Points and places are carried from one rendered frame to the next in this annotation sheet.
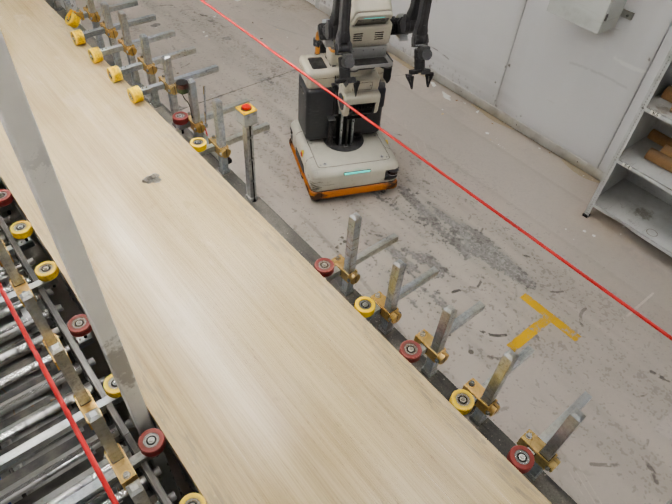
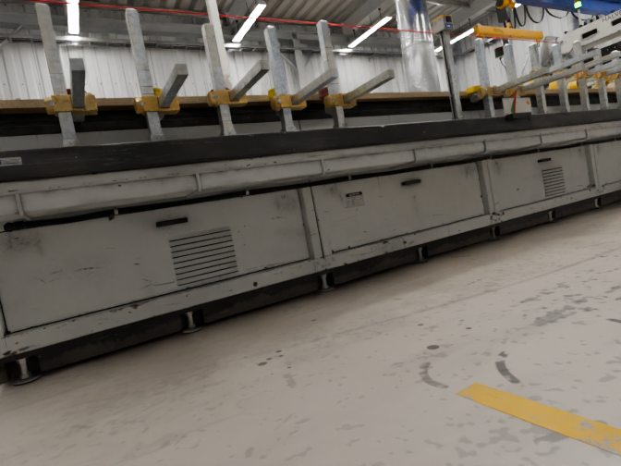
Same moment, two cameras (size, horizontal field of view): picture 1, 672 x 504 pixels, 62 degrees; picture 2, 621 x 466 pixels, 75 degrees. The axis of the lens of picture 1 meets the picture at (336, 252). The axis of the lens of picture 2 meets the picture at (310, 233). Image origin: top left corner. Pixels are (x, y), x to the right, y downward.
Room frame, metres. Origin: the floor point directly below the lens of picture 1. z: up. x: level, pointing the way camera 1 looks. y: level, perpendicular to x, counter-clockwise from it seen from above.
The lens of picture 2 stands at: (1.76, -1.81, 0.38)
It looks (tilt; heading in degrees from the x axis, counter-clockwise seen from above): 3 degrees down; 104
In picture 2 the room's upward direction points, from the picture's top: 10 degrees counter-clockwise
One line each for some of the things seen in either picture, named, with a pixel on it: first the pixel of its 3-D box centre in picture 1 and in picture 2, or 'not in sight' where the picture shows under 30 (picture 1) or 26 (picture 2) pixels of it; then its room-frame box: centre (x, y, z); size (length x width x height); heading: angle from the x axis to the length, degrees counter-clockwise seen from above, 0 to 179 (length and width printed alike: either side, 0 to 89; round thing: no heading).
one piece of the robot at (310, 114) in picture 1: (342, 93); not in sight; (3.33, 0.05, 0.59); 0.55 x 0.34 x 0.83; 110
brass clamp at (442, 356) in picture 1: (431, 347); (226, 98); (1.20, -0.39, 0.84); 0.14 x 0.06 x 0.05; 43
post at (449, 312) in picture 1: (437, 347); (219, 91); (1.18, -0.40, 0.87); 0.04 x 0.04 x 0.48; 43
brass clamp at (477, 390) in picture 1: (481, 398); (156, 105); (1.01, -0.56, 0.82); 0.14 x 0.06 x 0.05; 43
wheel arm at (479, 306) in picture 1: (444, 332); (240, 90); (1.27, -0.44, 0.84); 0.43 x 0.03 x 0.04; 133
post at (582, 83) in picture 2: (130, 52); (581, 78); (3.01, 1.30, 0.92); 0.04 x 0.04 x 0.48; 43
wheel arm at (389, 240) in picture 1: (359, 258); (356, 94); (1.64, -0.10, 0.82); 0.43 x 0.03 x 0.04; 133
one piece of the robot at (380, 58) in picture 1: (367, 65); not in sight; (2.97, -0.08, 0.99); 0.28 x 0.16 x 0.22; 110
